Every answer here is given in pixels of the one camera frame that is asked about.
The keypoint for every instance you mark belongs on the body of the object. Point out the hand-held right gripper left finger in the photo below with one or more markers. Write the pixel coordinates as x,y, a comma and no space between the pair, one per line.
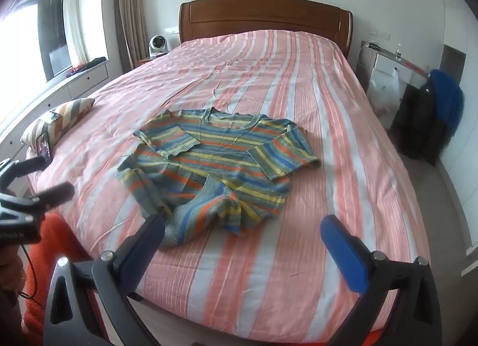
149,235

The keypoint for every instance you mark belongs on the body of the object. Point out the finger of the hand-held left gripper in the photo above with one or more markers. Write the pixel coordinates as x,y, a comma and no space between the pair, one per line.
26,166
56,192

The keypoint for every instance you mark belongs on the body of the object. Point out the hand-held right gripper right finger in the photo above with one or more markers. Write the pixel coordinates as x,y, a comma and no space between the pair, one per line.
341,247

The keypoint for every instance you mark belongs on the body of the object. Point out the striped knit sweater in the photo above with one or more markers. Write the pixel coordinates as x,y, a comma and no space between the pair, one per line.
220,166

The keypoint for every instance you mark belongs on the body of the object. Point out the dark clothes on sill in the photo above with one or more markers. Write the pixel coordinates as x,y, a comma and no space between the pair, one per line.
87,65

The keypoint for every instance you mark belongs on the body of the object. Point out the black smartphone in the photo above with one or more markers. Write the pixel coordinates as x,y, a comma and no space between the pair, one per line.
44,146

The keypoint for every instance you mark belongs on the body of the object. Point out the orange fuzzy cloth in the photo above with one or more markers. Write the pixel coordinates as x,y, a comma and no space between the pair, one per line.
56,234

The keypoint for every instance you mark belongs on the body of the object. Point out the dark flat device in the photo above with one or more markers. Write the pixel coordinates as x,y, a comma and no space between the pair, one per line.
54,117

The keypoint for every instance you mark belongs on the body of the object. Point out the diagonal striped pillow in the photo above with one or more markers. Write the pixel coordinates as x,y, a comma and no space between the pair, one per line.
63,116

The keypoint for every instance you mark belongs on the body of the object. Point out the white window seat cabinet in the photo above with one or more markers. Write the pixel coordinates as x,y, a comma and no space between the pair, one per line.
74,84

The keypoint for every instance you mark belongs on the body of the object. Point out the window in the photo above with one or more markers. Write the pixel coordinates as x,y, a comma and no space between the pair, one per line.
50,32

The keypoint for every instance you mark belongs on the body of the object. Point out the bed with striped cover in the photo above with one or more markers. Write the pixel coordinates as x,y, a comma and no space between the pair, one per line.
283,114

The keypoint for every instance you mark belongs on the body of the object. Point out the black jacket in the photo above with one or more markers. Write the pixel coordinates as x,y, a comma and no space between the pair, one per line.
418,121

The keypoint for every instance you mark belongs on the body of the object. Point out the white sheer curtain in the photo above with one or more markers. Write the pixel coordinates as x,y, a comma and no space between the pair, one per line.
76,20

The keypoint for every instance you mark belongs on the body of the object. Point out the white plastic bag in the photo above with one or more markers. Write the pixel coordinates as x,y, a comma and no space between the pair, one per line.
384,95

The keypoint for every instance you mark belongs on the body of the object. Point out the wooden nightstand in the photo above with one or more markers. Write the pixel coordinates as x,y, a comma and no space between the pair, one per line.
147,62

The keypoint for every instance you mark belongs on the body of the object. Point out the blue garment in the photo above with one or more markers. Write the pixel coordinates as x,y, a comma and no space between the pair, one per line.
446,97

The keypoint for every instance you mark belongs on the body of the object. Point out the white wardrobe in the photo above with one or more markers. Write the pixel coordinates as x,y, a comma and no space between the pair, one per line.
459,106

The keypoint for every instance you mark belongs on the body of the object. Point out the white box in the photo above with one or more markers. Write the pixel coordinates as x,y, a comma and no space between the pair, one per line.
386,65

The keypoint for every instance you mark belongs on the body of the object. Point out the brown curtain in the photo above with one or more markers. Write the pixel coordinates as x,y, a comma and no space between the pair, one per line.
130,6

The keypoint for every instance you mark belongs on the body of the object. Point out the wooden headboard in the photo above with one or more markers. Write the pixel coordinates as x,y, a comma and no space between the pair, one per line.
261,19

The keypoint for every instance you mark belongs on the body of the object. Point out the white security camera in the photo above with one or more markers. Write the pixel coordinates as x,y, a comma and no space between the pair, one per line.
158,46

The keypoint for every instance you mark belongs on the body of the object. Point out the white wall socket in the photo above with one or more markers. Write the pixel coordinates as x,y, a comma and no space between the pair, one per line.
171,30
379,34

